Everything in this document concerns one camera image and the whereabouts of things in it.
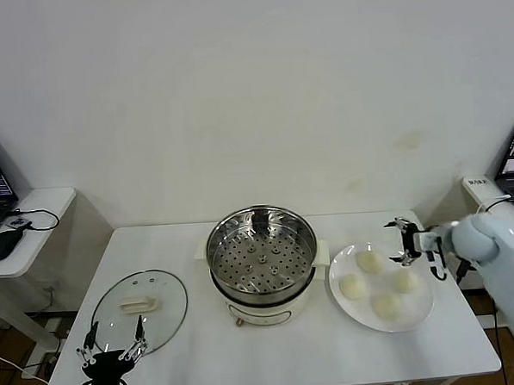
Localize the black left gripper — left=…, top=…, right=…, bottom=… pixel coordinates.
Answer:
left=75, top=314, right=151, bottom=385

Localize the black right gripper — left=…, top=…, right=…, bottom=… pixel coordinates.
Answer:
left=382, top=216, right=422, bottom=268

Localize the white steamed baozi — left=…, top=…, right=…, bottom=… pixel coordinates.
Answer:
left=338, top=273, right=368, bottom=301
left=390, top=269, right=422, bottom=295
left=371, top=293, right=405, bottom=322
left=356, top=251, right=387, bottom=276

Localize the round glass pot lid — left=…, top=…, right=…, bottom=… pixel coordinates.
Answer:
left=87, top=268, right=191, bottom=357

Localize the perforated steel steamer basket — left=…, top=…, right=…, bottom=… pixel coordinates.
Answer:
left=203, top=202, right=321, bottom=301

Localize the steel steamer pot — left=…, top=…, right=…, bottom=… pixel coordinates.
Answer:
left=192, top=233, right=334, bottom=330

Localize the round white plate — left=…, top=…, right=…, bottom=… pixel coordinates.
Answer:
left=326, top=238, right=437, bottom=336

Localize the white side desk with label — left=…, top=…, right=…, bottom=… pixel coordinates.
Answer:
left=461, top=172, right=514, bottom=355

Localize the black computer mouse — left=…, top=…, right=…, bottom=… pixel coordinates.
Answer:
left=0, top=228, right=27, bottom=262

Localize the small dongle with QR sticker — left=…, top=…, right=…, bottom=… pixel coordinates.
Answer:
left=6, top=214, right=32, bottom=233

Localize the white side desk with mouse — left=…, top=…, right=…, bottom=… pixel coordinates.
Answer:
left=0, top=187, right=85, bottom=382

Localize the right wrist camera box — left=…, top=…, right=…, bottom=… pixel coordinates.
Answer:
left=415, top=230, right=443, bottom=255

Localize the white laptop cable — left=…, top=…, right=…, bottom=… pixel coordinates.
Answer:
left=475, top=193, right=512, bottom=214

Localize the white floor cable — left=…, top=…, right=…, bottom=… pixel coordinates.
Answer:
left=0, top=346, right=40, bottom=383

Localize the thin black desk cable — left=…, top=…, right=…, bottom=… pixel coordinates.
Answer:
left=7, top=206, right=61, bottom=235

